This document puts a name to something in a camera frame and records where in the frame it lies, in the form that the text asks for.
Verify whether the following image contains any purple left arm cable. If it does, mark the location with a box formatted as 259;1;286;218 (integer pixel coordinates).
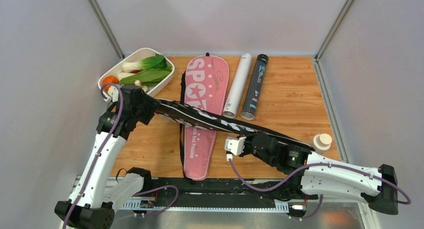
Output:
62;82;179;229

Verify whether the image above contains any beige mushroom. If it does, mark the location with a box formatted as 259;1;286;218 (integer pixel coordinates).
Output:
134;80;149;93

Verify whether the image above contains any green bok choy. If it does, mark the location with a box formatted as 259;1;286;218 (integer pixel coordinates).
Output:
122;54;168;72

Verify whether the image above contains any pink racket cover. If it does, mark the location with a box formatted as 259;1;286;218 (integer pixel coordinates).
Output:
180;55;229;181

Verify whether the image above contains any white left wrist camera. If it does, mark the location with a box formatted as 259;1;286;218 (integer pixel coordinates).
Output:
107;86;120;103

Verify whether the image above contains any green leafy vegetable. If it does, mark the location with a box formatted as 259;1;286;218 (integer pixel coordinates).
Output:
119;66;172;86

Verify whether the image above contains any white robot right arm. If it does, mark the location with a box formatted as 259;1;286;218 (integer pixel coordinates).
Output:
241;133;399;215

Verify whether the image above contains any white tube cap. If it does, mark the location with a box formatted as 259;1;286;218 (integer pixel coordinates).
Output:
311;133;333;155

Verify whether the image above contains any white shuttlecock tube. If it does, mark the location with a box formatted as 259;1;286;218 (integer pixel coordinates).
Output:
222;53;253;119

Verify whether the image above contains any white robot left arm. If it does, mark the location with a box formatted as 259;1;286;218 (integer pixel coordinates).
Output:
54;85;160;229

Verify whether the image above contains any black shuttlecock tube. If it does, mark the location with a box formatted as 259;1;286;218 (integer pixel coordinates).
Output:
240;54;269;121

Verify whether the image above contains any black racket cover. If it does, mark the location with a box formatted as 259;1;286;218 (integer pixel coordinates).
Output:
155;99;313;151

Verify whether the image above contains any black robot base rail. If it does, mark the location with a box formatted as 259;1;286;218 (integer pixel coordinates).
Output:
141;177;307;209

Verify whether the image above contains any white rectangular tray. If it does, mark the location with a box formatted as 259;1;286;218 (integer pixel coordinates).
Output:
97;47;175;96

